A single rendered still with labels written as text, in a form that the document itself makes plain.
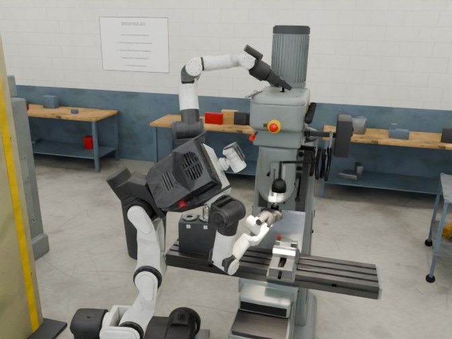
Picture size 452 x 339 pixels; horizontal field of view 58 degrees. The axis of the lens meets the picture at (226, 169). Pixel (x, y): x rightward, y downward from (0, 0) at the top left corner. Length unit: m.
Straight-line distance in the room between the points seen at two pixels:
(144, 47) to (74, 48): 1.27
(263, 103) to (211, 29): 4.69
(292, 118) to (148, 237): 0.86
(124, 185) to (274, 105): 0.77
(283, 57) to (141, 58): 4.90
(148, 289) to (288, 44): 1.42
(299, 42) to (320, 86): 4.09
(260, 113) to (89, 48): 5.73
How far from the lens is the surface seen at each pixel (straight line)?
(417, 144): 5.72
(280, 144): 2.03
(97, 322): 2.34
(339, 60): 6.29
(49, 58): 7.88
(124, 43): 7.09
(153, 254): 2.03
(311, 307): 3.34
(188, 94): 1.92
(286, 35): 2.25
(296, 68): 2.26
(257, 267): 2.35
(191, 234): 2.43
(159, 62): 6.85
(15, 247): 3.14
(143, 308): 2.21
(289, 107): 1.89
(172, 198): 1.74
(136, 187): 1.88
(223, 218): 1.72
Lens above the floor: 2.17
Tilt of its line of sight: 19 degrees down
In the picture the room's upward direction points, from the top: 1 degrees clockwise
